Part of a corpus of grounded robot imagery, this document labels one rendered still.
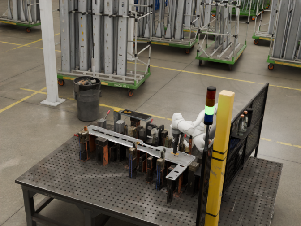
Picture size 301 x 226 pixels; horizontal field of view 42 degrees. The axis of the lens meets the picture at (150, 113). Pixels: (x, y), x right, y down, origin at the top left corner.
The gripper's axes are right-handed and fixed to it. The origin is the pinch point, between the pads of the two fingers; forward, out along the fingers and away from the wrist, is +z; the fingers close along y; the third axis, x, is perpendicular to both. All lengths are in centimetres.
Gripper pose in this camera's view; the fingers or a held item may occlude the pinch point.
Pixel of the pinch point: (174, 149)
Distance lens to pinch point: 406.2
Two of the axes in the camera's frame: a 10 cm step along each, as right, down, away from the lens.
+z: -0.3, 9.1, 4.1
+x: -8.6, -2.3, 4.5
